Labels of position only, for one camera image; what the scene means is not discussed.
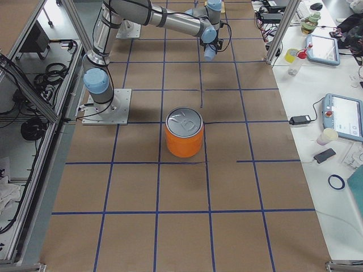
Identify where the black power adapter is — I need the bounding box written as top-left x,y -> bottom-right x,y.
289,115 -> 311,125

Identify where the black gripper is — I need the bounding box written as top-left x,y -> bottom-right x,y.
199,37 -> 224,53

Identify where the teach pendant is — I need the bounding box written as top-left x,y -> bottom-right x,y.
305,34 -> 340,66
322,93 -> 362,142

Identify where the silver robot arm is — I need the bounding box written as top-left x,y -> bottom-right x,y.
82,1 -> 224,113

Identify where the blue tape roll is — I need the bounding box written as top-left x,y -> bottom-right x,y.
327,174 -> 345,190

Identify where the white paper cup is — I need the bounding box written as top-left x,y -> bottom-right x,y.
316,128 -> 339,146

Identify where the teal folder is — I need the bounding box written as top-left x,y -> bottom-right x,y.
348,166 -> 363,216

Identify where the green glass jar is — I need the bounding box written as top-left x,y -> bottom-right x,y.
301,12 -> 321,35

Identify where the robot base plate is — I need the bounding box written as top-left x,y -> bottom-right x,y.
82,88 -> 132,125

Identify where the upper teach pendant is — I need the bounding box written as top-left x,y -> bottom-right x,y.
305,34 -> 340,66

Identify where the large orange can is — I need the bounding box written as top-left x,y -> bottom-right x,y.
165,107 -> 204,158

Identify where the lower teach pendant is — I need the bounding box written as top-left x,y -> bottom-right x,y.
322,93 -> 362,142

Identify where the yellow tape roll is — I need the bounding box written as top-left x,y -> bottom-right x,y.
284,48 -> 298,63

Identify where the aluminium post right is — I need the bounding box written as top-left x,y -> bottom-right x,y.
265,0 -> 300,65

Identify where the black smartphone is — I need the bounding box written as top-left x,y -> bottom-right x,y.
313,148 -> 336,164

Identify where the aluminium frame rail left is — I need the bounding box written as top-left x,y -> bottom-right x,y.
1,1 -> 90,267

